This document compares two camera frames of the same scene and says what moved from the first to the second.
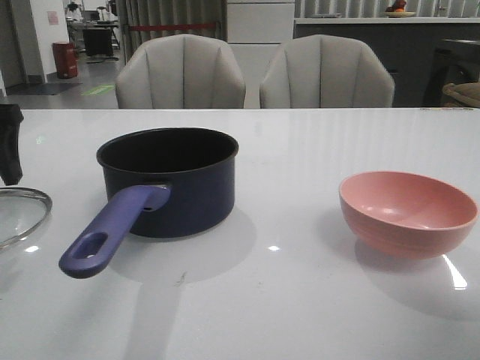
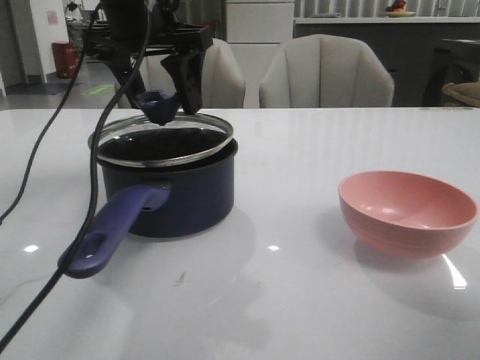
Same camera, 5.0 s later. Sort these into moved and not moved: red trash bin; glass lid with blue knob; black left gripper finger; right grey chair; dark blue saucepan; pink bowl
Moved: glass lid with blue knob; black left gripper finger
Not moved: dark blue saucepan; pink bowl; right grey chair; red trash bin
